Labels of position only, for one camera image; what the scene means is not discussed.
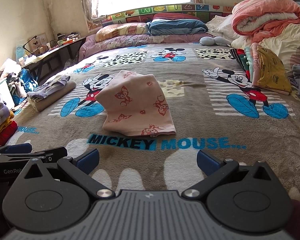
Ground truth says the grey plush toy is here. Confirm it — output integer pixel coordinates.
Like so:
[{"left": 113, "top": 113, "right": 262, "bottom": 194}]
[{"left": 199, "top": 36, "right": 231, "bottom": 47}]

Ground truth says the orange floral pillow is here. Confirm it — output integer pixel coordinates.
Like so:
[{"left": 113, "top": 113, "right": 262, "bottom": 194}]
[{"left": 95, "top": 22, "right": 147, "bottom": 42}]

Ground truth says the folded lavender garment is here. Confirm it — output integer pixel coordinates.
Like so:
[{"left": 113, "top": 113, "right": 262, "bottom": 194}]
[{"left": 27, "top": 75, "right": 70, "bottom": 102}]

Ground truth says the striped red green clothes stack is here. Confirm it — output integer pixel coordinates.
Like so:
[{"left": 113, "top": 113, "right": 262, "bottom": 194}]
[{"left": 230, "top": 48, "right": 252, "bottom": 81}]

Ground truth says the purple floral comforter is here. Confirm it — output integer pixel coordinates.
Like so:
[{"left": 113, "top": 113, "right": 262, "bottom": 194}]
[{"left": 78, "top": 33, "right": 215, "bottom": 61}]

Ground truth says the blue plastic bag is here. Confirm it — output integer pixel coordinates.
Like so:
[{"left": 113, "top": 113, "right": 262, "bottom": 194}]
[{"left": 20, "top": 68, "right": 38, "bottom": 92}]

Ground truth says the rolled pink white quilt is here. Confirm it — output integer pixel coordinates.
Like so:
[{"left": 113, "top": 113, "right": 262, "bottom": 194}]
[{"left": 231, "top": 0, "right": 300, "bottom": 43}]

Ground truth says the folded beige towel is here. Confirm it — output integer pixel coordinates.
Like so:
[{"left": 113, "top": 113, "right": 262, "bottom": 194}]
[{"left": 27, "top": 81, "right": 76, "bottom": 112}]

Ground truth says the black desk lamp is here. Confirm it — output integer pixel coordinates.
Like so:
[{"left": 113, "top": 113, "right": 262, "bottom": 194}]
[{"left": 22, "top": 35, "right": 38, "bottom": 54}]

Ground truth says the pink fox print garment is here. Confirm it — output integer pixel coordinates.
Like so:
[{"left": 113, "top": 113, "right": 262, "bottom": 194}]
[{"left": 95, "top": 70, "right": 176, "bottom": 137}]

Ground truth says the cream quilt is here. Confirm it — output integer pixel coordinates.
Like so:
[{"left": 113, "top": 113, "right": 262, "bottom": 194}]
[{"left": 206, "top": 15, "right": 300, "bottom": 77}]

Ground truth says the colourful alphabet headboard mat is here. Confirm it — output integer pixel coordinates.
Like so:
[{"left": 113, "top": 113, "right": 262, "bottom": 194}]
[{"left": 87, "top": 3, "right": 233, "bottom": 31}]

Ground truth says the Mickey Mouse plush blanket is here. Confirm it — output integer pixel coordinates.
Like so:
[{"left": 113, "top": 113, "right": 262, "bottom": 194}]
[{"left": 5, "top": 42, "right": 300, "bottom": 230}]

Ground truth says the yellow printed folded garment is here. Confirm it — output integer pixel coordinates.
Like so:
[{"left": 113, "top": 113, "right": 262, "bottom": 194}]
[{"left": 251, "top": 43, "right": 292, "bottom": 95}]

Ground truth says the dark cluttered desk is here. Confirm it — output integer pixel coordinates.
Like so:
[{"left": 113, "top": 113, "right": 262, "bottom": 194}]
[{"left": 21, "top": 37, "right": 86, "bottom": 85}]

